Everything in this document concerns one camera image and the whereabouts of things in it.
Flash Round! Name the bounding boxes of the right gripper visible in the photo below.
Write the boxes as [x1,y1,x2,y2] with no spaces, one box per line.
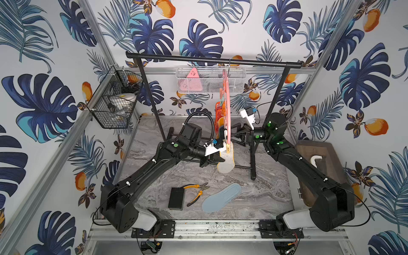
[224,122,273,150]

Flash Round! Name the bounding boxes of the beige yellow-edged insole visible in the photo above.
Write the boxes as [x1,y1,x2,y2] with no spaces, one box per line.
[217,142,235,174]

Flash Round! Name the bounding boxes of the light blue insole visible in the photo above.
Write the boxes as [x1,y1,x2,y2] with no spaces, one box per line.
[201,183,242,213]

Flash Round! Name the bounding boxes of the black clothes rack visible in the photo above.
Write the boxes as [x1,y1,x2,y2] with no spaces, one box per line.
[125,51,303,181]

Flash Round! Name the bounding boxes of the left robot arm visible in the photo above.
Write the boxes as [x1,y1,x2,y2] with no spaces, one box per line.
[98,123,227,233]

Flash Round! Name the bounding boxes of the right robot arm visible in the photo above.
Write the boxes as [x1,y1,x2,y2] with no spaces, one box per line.
[232,108,355,232]

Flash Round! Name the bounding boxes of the pink clip hanger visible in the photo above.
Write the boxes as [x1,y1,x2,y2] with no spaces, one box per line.
[221,70,231,154]

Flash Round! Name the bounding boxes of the orange insole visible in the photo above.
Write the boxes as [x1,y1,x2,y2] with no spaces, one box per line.
[216,116,225,134]

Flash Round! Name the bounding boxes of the red patterned insole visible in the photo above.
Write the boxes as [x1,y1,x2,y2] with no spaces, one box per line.
[215,102,224,122]

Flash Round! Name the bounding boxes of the small black box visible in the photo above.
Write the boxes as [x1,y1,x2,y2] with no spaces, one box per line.
[168,188,185,210]

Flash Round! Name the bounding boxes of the pink triangle item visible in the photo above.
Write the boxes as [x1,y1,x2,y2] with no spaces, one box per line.
[177,68,203,93]

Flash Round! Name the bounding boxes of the brown plastic toolbox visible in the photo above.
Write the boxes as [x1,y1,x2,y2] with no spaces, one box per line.
[290,140,351,209]

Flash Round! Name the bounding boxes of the white bowl in basket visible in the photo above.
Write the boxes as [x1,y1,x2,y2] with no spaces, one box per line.
[108,93,137,112]

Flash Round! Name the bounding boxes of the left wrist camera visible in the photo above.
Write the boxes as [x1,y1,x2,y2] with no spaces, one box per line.
[204,139,226,156]

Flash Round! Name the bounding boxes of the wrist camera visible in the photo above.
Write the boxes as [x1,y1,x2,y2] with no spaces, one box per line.
[204,139,226,156]
[239,106,257,130]

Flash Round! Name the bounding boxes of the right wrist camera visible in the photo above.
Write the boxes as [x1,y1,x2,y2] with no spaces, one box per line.
[239,106,257,130]

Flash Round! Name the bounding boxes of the yellow handled pliers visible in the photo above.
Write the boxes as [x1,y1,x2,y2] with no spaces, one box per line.
[182,182,210,207]

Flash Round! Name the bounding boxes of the clear wall shelf basket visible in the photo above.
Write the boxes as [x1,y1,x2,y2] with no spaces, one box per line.
[175,66,246,94]

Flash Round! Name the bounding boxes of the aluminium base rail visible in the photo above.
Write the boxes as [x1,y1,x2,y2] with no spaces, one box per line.
[85,218,349,242]

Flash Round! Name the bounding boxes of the black wire basket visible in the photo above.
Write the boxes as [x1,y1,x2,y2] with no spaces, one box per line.
[86,67,143,130]

